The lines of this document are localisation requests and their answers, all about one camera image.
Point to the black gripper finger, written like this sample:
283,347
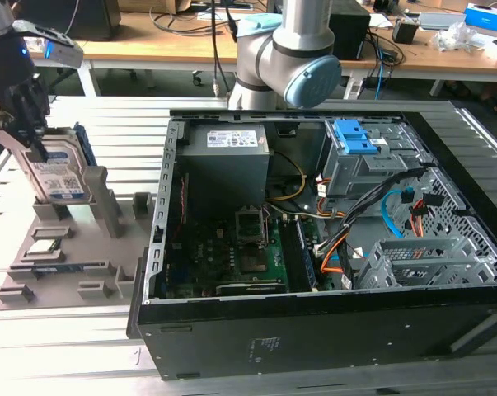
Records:
31,115

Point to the hard disk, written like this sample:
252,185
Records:
62,177

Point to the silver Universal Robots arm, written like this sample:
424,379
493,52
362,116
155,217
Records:
264,57

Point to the grey disk bay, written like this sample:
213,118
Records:
421,264

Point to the wooden desk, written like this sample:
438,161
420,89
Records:
421,57
83,78

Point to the large black box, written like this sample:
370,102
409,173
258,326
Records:
91,20

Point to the silver CPU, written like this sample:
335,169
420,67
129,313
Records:
44,246

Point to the grey parts rack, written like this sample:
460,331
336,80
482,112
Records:
87,255

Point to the blue RAM stick on rack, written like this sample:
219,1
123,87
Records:
58,269

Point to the grey power supply unit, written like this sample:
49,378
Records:
227,165

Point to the green motherboard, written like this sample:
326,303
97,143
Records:
215,255

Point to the CPU socket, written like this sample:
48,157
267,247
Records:
250,224

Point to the motherboard chipset chip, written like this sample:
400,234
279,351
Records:
254,263

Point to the black graphics card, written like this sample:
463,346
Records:
250,286

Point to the black RAM stick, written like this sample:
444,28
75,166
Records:
293,255

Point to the blue installed RAM stick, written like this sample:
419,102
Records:
308,255

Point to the blue carrier in cage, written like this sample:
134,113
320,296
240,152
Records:
351,136

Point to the white power strip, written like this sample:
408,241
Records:
353,88

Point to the grey drive cage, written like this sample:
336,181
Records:
355,173

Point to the black speaker box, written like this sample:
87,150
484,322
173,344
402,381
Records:
351,35

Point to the black open PC case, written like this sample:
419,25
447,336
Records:
314,338

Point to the silver flat device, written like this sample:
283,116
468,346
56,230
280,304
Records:
442,20

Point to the clear plastic bag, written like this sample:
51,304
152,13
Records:
462,37

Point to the blue white carton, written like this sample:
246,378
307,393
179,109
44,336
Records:
487,16

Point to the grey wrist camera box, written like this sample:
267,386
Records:
60,51

